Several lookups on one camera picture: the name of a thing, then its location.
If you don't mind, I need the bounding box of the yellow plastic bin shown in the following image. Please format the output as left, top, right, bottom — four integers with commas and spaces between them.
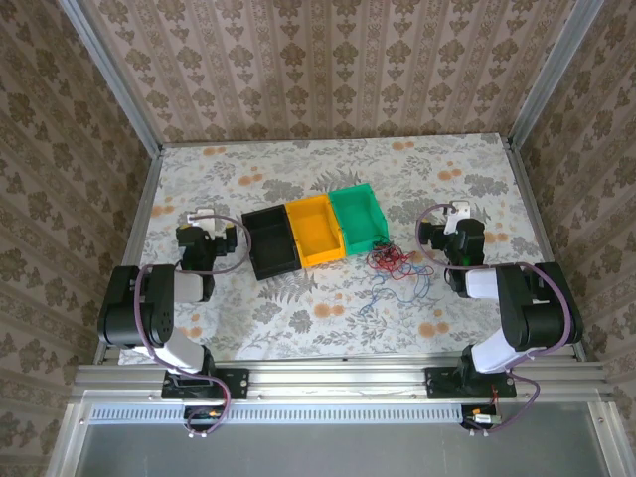
285, 193, 348, 270

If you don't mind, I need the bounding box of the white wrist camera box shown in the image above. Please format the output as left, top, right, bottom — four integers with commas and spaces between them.
186, 207, 217, 233
443, 200, 472, 236

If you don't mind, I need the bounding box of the thin black cable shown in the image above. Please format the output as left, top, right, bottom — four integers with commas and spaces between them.
370, 234, 401, 259

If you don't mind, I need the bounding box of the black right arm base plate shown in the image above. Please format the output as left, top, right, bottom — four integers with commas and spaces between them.
424, 366, 518, 400

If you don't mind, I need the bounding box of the black plastic bin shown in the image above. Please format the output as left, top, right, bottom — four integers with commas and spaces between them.
241, 203, 303, 282

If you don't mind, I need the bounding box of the aluminium frame post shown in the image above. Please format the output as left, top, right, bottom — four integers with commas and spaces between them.
508, 0, 605, 150
57, 0, 165, 156

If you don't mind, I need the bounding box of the floral tablecloth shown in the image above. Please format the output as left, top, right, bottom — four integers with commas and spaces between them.
118, 132, 580, 362

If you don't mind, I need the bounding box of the aluminium side rail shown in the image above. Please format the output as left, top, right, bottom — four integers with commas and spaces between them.
502, 137, 588, 360
95, 147, 164, 365

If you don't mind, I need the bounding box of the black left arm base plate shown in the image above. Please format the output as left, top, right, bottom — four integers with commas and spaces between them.
161, 366, 250, 400

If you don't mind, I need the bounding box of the green plastic bin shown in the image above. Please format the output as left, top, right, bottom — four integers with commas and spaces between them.
328, 182, 391, 257

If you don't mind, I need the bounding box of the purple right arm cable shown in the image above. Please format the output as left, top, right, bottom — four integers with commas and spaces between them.
415, 202, 573, 439

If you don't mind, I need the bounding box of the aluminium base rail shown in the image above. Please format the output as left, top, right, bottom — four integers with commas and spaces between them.
73, 362, 611, 404

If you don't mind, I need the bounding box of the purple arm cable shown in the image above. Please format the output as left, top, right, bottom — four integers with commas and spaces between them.
133, 213, 254, 439
415, 202, 573, 439

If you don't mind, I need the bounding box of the grey metal panel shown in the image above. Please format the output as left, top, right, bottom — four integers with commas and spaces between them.
74, 421, 608, 477

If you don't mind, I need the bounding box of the grey slotted cable duct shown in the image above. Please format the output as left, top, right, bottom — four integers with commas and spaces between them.
88, 402, 466, 424

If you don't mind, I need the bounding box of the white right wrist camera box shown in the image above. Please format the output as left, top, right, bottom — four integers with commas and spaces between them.
443, 200, 472, 236

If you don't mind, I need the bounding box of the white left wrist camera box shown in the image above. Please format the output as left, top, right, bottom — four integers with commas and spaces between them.
186, 207, 217, 233

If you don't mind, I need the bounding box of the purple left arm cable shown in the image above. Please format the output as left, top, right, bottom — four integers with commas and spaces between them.
133, 213, 254, 439

